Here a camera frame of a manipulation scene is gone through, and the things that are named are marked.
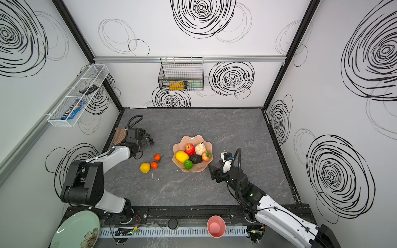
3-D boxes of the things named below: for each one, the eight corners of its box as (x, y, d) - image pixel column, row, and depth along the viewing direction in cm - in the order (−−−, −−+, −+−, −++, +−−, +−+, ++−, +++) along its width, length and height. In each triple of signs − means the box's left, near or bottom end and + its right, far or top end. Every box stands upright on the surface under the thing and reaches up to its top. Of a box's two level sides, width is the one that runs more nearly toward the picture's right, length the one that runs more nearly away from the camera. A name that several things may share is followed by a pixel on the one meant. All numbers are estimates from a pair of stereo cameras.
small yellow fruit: (141, 173, 89) (139, 170, 86) (143, 165, 92) (141, 162, 89) (149, 173, 89) (147, 170, 86) (150, 165, 92) (149, 163, 89)
